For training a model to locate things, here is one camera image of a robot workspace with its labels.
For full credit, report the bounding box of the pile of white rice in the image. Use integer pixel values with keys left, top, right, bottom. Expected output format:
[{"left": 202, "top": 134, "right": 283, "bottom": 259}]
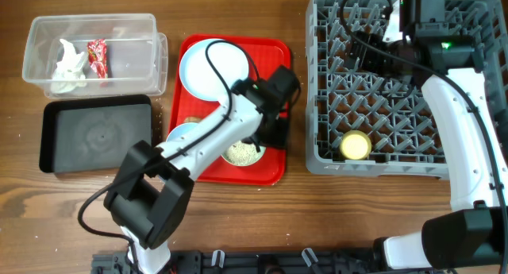
[{"left": 222, "top": 141, "right": 266, "bottom": 167}]

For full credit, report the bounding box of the yellow plastic cup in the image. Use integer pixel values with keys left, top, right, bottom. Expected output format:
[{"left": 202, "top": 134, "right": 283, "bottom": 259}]
[{"left": 339, "top": 130, "right": 371, "bottom": 160}]

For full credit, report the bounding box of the light blue bowl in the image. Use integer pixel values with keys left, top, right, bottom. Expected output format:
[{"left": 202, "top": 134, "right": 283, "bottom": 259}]
[{"left": 166, "top": 122, "right": 198, "bottom": 141}]

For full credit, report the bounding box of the red snack wrapper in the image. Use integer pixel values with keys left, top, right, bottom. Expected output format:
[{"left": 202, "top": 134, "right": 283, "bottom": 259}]
[{"left": 87, "top": 39, "right": 108, "bottom": 79}]

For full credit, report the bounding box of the white tissue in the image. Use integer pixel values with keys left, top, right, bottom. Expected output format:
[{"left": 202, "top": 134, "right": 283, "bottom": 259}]
[{"left": 50, "top": 39, "right": 88, "bottom": 94}]

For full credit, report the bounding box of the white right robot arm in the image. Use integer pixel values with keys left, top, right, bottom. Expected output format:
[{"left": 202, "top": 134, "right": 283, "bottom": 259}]
[{"left": 351, "top": 32, "right": 507, "bottom": 273}]

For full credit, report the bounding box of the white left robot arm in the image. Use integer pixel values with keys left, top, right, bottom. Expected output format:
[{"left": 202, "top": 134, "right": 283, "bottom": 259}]
[{"left": 104, "top": 66, "right": 300, "bottom": 273}]

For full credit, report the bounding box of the grey dishwasher rack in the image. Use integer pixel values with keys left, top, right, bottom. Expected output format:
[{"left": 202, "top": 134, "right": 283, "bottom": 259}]
[{"left": 306, "top": 0, "right": 507, "bottom": 179}]

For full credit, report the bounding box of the red serving tray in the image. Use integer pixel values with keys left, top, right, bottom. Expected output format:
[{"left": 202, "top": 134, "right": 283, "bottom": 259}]
[{"left": 168, "top": 34, "right": 291, "bottom": 186}]

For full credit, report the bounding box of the light blue plate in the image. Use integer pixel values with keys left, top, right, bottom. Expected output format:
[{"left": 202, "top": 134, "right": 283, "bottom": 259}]
[{"left": 179, "top": 38, "right": 249, "bottom": 102}]

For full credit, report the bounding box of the clear plastic bin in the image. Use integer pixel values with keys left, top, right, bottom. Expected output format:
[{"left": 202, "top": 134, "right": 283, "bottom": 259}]
[{"left": 22, "top": 14, "right": 168, "bottom": 98}]

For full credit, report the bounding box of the black tray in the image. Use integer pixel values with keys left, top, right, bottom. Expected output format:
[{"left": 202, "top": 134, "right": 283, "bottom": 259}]
[{"left": 39, "top": 95, "right": 152, "bottom": 173}]

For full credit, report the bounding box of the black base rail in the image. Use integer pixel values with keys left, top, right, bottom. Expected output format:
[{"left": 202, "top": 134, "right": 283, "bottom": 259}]
[{"left": 90, "top": 247, "right": 445, "bottom": 274}]

